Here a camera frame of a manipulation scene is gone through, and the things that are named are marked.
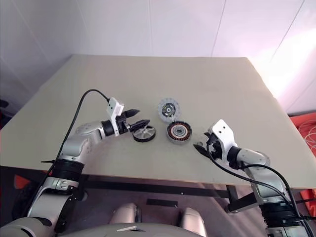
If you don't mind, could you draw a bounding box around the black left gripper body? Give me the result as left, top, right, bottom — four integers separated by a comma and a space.
115, 114, 132, 136

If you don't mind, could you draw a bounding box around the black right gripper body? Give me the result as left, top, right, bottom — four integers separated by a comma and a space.
205, 133, 225, 161

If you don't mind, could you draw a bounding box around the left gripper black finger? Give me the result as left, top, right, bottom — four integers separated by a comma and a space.
129, 119, 151, 132
123, 108, 140, 118

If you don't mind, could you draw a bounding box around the silver round motor cover plate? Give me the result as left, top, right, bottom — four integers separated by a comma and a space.
158, 97, 182, 123

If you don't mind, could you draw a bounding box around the copper wound motor stator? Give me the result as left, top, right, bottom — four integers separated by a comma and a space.
164, 120, 193, 144

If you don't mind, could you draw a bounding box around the black rotor with silver spokes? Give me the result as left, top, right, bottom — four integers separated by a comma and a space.
132, 124, 158, 143

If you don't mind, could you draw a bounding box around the silver rounded robot leg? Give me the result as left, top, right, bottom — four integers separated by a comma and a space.
177, 207, 208, 237
112, 202, 143, 225

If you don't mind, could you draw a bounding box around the red plastic crate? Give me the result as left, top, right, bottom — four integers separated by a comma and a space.
288, 113, 316, 158

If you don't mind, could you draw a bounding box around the grey robot torso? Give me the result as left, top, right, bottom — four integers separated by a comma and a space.
56, 222, 173, 237

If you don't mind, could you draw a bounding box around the small red box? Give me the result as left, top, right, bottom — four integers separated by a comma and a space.
13, 174, 33, 191

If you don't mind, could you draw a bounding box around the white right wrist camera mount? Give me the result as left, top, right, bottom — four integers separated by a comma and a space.
208, 119, 238, 162

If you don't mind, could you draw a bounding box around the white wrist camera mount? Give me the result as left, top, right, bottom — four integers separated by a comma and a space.
208, 119, 238, 162
106, 97, 125, 136

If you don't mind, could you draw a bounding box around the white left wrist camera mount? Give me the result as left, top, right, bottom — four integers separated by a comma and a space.
106, 97, 125, 136

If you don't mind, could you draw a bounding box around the black metal table frame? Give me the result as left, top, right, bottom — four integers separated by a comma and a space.
79, 174, 260, 214

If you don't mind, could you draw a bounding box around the white coiled cable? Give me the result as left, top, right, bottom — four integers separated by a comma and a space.
297, 122, 316, 149

